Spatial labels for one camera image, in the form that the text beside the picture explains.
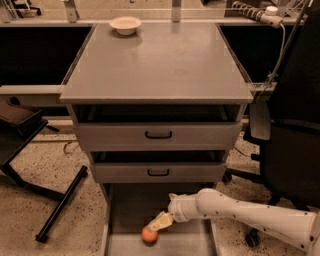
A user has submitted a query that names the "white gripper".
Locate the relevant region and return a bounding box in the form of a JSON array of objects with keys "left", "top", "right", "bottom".
[{"left": 147, "top": 193, "right": 200, "bottom": 232}]

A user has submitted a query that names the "orange fruit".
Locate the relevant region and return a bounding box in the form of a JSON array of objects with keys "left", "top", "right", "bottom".
[{"left": 141, "top": 227, "right": 158, "bottom": 244}]

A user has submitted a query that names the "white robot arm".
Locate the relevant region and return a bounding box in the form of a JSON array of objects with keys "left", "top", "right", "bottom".
[{"left": 142, "top": 188, "right": 320, "bottom": 256}]

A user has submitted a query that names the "bottom grey open drawer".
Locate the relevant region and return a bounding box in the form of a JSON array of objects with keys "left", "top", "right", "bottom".
[{"left": 101, "top": 183, "right": 218, "bottom": 256}]

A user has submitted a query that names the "middle grey drawer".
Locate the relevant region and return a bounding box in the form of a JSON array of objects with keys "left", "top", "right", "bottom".
[{"left": 90, "top": 162, "right": 226, "bottom": 183}]

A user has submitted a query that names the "top grey drawer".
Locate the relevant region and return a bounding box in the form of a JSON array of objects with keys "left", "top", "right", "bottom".
[{"left": 74, "top": 122, "right": 242, "bottom": 152}]

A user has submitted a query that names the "grey drawer cabinet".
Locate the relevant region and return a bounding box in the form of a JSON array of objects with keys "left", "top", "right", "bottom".
[{"left": 59, "top": 21, "right": 255, "bottom": 256}]

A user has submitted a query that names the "black office chair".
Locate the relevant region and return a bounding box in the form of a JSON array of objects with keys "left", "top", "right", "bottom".
[{"left": 226, "top": 0, "right": 320, "bottom": 255}]

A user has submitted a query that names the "black stand with tray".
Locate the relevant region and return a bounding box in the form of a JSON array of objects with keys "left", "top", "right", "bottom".
[{"left": 0, "top": 99, "right": 89, "bottom": 244}]

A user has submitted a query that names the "white ceramic bowl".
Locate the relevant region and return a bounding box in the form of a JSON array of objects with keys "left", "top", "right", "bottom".
[{"left": 109, "top": 16, "right": 142, "bottom": 36}]

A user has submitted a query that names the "white power strip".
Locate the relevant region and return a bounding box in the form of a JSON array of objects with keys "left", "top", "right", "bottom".
[{"left": 232, "top": 1, "right": 283, "bottom": 28}]

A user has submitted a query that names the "white power cable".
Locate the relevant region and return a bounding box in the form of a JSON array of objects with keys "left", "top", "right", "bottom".
[{"left": 265, "top": 23, "right": 288, "bottom": 88}]

